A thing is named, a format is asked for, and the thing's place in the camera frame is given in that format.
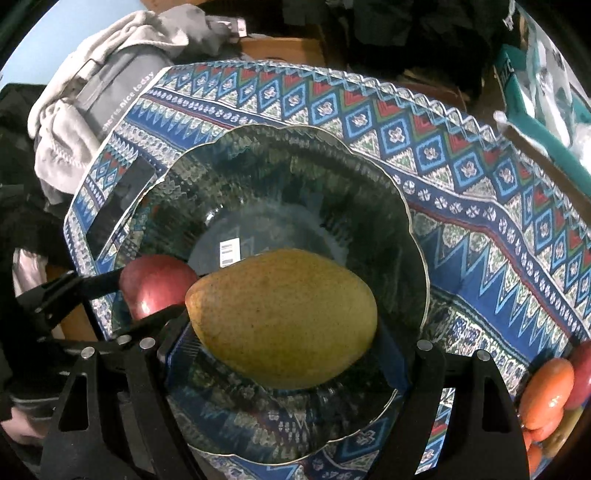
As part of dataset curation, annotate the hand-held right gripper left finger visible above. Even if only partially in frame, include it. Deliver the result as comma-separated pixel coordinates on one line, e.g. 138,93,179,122
39,319,206,480

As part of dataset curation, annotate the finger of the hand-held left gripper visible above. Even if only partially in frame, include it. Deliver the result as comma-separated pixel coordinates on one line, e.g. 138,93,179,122
16,268,123,318
111,304,188,345

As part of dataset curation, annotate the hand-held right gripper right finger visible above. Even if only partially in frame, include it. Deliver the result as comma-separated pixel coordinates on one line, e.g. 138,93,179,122
367,324,531,480

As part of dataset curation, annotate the red apple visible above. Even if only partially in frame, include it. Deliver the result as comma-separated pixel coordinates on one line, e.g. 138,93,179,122
119,255,200,322

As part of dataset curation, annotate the large red-orange grapefruit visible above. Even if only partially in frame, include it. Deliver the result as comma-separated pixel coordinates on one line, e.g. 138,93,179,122
519,357,575,431

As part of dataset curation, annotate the scalloped glass bowl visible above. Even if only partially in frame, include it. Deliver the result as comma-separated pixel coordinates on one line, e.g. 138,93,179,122
111,124,431,466

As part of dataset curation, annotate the person's left hand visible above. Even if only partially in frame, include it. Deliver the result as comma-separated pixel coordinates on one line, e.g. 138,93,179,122
0,408,47,445

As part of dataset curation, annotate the black smartphone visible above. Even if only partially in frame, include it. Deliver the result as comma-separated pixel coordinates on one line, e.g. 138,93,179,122
85,156,157,259

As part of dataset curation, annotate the black bag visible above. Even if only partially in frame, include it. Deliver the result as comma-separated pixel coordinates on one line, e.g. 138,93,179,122
0,83,70,264

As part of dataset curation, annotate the blue patterned tablecloth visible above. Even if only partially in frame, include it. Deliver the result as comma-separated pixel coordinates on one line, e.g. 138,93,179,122
65,60,591,480

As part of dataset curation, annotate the pile of grey clothes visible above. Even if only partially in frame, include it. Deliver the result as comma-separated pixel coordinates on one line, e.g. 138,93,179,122
28,28,153,204

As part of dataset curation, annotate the grey fabric bag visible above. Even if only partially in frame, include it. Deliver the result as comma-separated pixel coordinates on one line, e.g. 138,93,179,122
69,44,176,139

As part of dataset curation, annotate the teal plastic bin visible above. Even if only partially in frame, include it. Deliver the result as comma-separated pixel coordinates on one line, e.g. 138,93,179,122
496,46,591,185

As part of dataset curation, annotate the grey garment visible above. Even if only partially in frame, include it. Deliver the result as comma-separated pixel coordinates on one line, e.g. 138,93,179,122
154,6,234,63

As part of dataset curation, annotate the white printed plastic bag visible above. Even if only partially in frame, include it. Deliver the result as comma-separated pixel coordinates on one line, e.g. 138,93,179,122
508,0,591,158

